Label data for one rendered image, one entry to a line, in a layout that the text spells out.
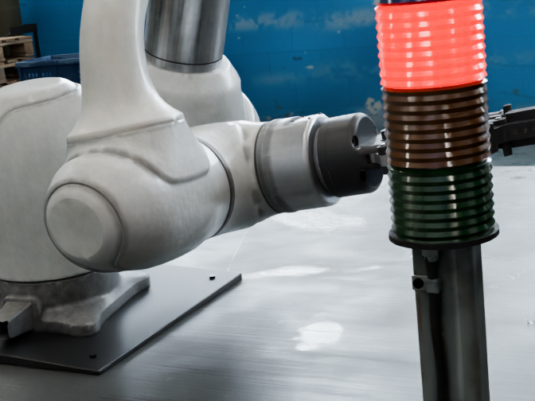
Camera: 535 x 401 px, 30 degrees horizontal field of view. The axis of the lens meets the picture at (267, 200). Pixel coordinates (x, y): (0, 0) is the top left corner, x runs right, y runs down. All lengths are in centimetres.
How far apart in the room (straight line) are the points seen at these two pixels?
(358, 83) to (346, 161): 602
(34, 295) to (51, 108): 22
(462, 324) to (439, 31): 17
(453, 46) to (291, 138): 39
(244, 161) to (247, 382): 22
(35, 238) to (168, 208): 38
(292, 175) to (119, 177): 19
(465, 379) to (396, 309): 55
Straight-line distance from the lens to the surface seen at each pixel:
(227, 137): 93
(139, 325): 117
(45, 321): 118
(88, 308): 118
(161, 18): 122
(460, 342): 60
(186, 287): 127
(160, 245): 81
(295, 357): 104
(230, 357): 106
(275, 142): 92
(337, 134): 90
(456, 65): 55
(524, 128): 86
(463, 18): 55
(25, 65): 626
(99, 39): 85
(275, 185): 92
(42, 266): 117
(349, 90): 694
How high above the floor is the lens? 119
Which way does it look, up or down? 13 degrees down
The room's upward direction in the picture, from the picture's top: 6 degrees counter-clockwise
